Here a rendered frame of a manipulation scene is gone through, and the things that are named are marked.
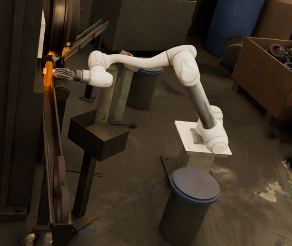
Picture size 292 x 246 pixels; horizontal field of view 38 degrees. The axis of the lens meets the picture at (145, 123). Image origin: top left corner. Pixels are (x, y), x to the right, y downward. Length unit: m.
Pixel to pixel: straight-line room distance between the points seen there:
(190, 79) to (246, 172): 1.40
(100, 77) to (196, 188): 0.92
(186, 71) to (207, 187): 0.71
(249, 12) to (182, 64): 3.29
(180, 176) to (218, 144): 0.39
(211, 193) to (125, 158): 1.00
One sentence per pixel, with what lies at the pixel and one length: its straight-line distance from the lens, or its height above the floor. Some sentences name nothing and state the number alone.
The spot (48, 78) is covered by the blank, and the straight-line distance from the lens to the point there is 2.69.
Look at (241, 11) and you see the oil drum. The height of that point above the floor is 0.67.
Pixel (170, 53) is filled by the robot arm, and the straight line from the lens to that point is 2.73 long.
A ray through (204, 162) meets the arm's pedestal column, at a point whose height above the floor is 0.21.
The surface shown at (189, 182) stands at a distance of 2.63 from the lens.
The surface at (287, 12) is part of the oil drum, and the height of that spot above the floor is 0.77.
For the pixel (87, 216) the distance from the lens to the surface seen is 2.83.
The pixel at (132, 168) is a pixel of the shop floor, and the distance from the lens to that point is 3.30.
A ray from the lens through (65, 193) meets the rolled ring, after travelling 1.85.
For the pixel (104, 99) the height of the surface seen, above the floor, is 0.25.
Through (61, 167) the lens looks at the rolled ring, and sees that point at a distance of 1.96.
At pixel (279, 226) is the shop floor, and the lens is 3.35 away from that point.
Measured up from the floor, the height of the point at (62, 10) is 1.22.
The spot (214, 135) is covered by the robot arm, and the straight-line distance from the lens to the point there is 2.88.
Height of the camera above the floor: 1.99
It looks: 31 degrees down
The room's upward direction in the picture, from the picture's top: 16 degrees clockwise
